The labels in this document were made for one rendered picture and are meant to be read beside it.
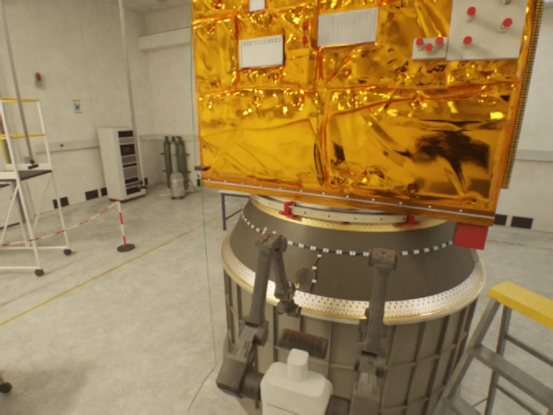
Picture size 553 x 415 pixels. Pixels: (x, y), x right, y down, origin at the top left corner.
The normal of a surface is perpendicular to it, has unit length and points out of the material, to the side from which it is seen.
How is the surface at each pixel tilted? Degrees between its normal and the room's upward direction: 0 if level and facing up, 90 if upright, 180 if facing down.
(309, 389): 0
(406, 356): 90
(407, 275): 62
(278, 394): 90
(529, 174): 90
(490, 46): 90
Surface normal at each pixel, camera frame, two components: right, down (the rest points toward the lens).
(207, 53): -0.50, 0.30
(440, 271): 0.37, -0.21
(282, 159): -0.36, 0.18
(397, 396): 0.18, 0.29
